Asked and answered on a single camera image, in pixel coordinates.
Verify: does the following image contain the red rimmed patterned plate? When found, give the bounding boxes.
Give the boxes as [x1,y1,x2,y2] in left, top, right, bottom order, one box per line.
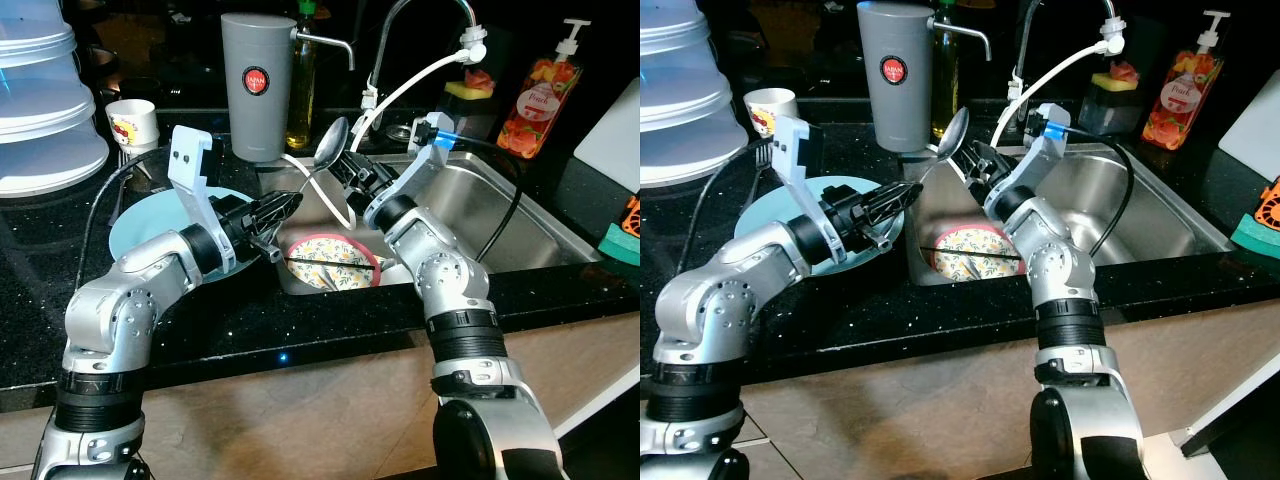
[285,232,383,292]
[930,224,1023,284]

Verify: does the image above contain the yellow oil bottle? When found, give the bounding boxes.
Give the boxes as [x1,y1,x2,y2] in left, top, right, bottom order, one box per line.
[285,0,321,151]
[930,0,959,141]

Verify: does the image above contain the white cutting board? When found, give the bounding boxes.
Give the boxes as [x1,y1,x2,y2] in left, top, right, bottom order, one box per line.
[1217,95,1280,183]
[572,78,641,193]

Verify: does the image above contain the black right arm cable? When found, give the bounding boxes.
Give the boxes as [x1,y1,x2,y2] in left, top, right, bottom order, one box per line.
[430,125,526,266]
[1045,120,1136,261]

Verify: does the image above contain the green sponge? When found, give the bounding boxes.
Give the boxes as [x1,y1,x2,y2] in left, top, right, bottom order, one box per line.
[598,222,641,267]
[1230,213,1280,263]

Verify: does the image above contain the grey water filter canister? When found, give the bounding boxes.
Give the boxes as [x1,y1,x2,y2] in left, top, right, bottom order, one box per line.
[220,12,356,163]
[857,2,993,154]

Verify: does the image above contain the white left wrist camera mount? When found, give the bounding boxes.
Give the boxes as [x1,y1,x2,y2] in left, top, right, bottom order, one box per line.
[775,113,843,273]
[165,125,241,279]

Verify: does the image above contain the chrome sink faucet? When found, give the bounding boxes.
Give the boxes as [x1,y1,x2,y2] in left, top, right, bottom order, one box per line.
[362,0,481,136]
[1008,0,1119,126]

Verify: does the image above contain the black appliance side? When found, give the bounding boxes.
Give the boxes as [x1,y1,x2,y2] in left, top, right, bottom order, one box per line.
[1190,400,1280,480]
[560,395,641,480]

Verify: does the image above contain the white printed paper cup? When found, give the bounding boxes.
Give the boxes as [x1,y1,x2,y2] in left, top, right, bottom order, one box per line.
[745,88,798,141]
[105,98,158,151]

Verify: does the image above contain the silver metal spoon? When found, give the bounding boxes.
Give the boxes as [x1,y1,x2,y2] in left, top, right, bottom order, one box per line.
[296,116,352,201]
[918,106,972,186]

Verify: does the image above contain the stainless steel sink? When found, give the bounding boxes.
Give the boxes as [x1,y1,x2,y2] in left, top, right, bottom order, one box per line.
[905,143,1236,288]
[258,150,601,296]

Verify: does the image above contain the beige kitchen base cabinet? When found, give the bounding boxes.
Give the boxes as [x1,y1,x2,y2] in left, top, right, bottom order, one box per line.
[640,295,1280,480]
[0,310,641,480]

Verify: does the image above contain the peach dish soap pump bottle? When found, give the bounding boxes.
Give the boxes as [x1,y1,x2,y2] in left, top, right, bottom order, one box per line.
[497,18,591,161]
[1142,10,1233,153]

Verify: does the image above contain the black chopstick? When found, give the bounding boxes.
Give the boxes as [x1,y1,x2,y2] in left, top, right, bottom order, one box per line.
[285,255,386,269]
[935,245,1026,263]

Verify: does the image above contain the white stacked storage drawers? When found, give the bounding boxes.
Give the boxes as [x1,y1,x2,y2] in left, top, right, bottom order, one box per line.
[0,0,109,198]
[640,0,749,188]

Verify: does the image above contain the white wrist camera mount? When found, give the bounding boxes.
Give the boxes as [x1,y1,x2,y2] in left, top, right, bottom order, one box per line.
[1003,102,1073,206]
[165,125,241,279]
[393,112,463,219]
[775,113,843,273]

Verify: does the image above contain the white faucet hose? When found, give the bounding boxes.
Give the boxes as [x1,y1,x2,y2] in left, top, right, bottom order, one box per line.
[283,30,488,229]
[988,25,1126,151]

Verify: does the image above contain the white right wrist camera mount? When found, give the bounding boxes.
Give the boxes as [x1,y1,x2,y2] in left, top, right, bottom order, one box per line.
[1003,102,1073,206]
[393,112,463,219]

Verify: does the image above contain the dark sponge holder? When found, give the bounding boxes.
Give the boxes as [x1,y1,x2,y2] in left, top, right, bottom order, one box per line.
[440,93,503,141]
[1078,85,1143,136]

